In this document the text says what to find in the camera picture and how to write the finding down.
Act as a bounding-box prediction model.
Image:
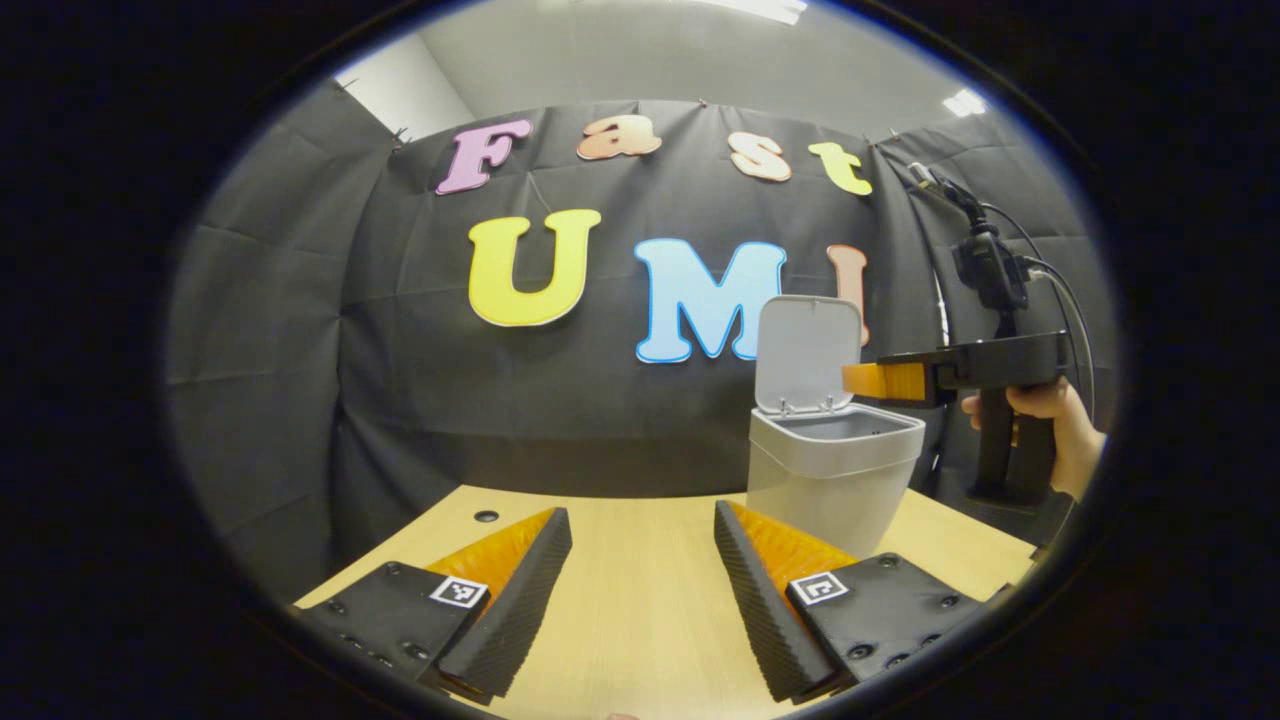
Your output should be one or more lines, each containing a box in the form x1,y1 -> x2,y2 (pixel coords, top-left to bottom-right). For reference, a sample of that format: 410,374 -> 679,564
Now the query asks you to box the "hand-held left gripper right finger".
714,500 -> 986,704

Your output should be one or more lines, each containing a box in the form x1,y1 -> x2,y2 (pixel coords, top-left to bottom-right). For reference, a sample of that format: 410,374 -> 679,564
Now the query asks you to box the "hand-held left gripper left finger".
295,507 -> 573,706

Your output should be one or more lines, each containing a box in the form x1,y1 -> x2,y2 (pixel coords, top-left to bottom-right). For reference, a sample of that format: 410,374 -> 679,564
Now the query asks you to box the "grey desktop garbage bin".
745,295 -> 926,561

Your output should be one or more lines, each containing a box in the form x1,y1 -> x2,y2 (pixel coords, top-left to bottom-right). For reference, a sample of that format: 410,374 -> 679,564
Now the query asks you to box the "wooden desktop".
295,485 -> 1041,720

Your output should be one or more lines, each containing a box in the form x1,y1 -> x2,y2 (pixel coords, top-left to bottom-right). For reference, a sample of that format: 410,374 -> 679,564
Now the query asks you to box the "long ceiling light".
700,0 -> 809,23

